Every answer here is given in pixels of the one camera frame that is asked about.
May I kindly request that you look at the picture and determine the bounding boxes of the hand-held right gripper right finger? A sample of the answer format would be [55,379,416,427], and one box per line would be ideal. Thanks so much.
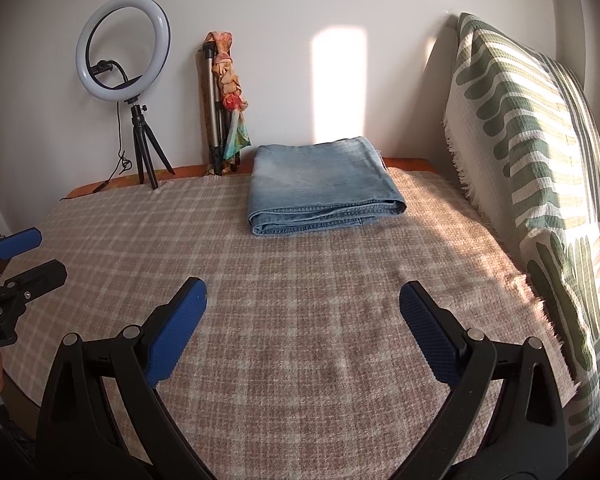
[390,281,570,480]

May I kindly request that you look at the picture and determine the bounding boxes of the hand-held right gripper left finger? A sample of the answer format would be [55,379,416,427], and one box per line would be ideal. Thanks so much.
[35,276,216,480]

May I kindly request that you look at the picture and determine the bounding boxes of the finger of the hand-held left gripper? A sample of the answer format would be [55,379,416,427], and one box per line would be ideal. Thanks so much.
[0,227,43,281]
[0,259,69,307]

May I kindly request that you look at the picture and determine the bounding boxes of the light blue denim pants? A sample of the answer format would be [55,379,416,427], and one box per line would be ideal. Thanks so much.
[247,136,409,237]

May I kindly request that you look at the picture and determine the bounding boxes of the beige plaid blanket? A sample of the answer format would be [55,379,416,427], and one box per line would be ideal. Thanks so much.
[0,167,579,480]

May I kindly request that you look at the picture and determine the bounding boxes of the small black tripod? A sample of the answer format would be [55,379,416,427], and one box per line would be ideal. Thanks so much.
[126,101,176,190]

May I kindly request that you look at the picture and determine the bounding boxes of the orange bed sheet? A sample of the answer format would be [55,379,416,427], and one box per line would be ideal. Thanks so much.
[65,156,434,200]

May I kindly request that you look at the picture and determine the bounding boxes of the green and white patterned pillow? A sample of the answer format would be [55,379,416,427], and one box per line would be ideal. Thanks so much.
[442,12,600,432]

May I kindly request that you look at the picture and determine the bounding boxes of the folded tripod with colourful cloth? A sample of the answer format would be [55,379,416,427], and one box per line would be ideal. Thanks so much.
[203,30,252,166]

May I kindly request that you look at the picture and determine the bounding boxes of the folded silver tripod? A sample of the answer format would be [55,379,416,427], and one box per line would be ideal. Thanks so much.
[200,43,241,177]

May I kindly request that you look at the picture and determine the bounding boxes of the black ring light cable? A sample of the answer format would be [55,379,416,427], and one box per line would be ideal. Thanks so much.
[60,102,134,202]

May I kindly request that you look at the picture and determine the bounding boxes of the white ring light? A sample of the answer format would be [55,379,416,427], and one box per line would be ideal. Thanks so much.
[76,0,173,104]

